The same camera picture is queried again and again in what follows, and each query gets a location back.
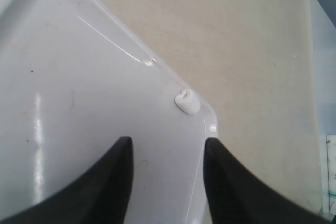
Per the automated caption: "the white marshmallow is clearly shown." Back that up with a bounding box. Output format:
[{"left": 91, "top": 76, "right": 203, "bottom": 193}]
[{"left": 174, "top": 89, "right": 201, "bottom": 115}]

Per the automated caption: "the white plastic tray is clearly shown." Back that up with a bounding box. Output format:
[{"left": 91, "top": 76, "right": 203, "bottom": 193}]
[{"left": 1, "top": 0, "right": 218, "bottom": 223}]

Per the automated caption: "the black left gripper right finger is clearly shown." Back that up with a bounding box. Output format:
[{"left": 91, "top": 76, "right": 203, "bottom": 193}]
[{"left": 203, "top": 137, "right": 330, "bottom": 223}]

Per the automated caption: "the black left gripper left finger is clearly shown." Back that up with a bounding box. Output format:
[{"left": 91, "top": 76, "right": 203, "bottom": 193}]
[{"left": 1, "top": 136, "right": 133, "bottom": 223}]

